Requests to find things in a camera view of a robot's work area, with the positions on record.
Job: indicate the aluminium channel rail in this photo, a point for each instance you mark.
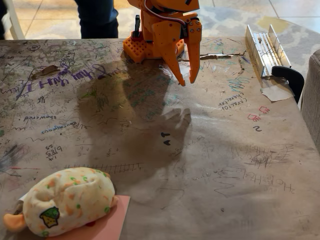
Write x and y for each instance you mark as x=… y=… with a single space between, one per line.
x=267 y=52

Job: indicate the torn tape piece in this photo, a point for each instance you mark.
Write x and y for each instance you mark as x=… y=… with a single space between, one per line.
x=276 y=93

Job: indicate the white patterned plush toy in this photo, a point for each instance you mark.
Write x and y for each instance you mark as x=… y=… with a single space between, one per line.
x=72 y=200

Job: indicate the white chair leg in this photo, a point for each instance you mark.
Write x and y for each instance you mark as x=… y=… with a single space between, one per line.
x=13 y=20

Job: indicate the scribbled brown paper cover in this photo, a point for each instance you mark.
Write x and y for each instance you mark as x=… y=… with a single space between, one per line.
x=225 y=150

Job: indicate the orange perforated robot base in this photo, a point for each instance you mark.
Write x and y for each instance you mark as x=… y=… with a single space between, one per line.
x=133 y=48

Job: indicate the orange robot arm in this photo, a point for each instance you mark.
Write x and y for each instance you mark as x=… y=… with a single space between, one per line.
x=147 y=25

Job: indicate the pink paper sheet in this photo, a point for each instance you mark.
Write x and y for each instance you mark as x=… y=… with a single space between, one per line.
x=115 y=220

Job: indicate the dried brown leaf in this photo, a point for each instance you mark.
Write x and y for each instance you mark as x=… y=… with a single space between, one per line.
x=46 y=71

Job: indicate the black red table clamp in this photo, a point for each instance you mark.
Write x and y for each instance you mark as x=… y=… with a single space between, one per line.
x=137 y=26

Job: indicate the grey upholstered seat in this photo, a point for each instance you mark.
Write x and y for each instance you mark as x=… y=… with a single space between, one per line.
x=312 y=100

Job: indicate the black curved bracket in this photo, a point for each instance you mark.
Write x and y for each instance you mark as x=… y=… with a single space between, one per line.
x=292 y=77

